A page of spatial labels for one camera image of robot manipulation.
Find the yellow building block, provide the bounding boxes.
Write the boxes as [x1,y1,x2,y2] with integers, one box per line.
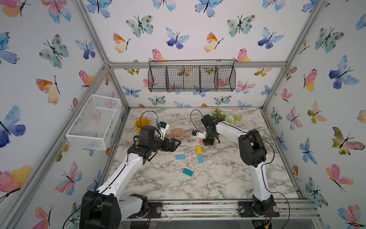
[196,146,202,155]

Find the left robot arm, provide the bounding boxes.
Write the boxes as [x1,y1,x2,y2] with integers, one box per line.
[79,122,181,229]

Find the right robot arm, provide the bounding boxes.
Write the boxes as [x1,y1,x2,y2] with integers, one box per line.
[196,114,280,218]

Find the light blue building block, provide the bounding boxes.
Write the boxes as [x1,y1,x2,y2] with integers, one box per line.
[176,154,186,160]

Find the teal building block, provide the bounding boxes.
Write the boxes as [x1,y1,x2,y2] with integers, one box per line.
[183,168,193,177]

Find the white pot artificial flowers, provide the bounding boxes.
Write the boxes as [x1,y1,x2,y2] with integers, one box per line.
[211,109,243,126]

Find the beige plastic slotted scoop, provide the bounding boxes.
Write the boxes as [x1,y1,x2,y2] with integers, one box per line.
[170,128,192,140]

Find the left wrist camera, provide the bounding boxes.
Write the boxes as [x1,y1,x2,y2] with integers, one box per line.
[158,122,169,140]

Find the black wire wall basket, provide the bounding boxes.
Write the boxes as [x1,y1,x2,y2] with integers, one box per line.
[144,60,236,93]

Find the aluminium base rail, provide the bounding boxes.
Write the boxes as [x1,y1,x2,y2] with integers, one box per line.
[81,199,321,221]

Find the white mesh wall basket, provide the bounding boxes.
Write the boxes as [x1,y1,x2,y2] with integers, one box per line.
[66,94,121,150]

